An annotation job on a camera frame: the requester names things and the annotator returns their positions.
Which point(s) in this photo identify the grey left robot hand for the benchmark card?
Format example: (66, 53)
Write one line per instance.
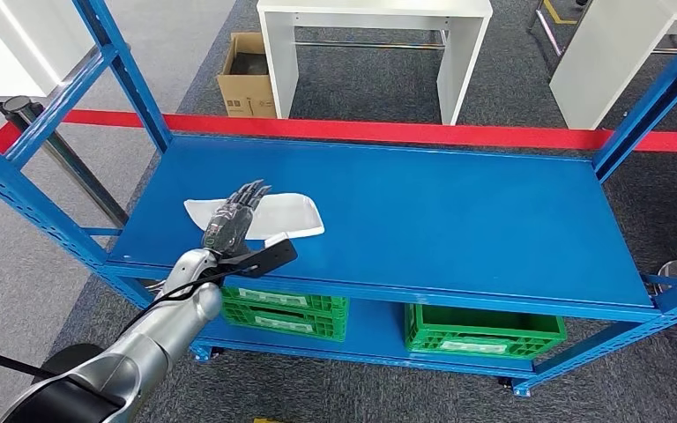
(230, 227)

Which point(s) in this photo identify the white plastic part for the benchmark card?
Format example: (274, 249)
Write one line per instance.
(292, 216)

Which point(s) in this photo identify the blue metal shelf rack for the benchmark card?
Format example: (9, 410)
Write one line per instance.
(403, 222)

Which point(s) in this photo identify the open cardboard box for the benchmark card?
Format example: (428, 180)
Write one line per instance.
(245, 96)

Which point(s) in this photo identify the white bench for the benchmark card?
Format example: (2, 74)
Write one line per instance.
(373, 7)

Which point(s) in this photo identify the white plinth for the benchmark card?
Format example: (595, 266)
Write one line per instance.
(0, 46)

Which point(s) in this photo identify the white cabinet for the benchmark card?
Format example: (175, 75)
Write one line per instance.
(607, 64)

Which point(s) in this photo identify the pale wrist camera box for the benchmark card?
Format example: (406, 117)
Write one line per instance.
(271, 260)

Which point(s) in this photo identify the steel tube frame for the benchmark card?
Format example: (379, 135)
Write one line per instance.
(550, 32)

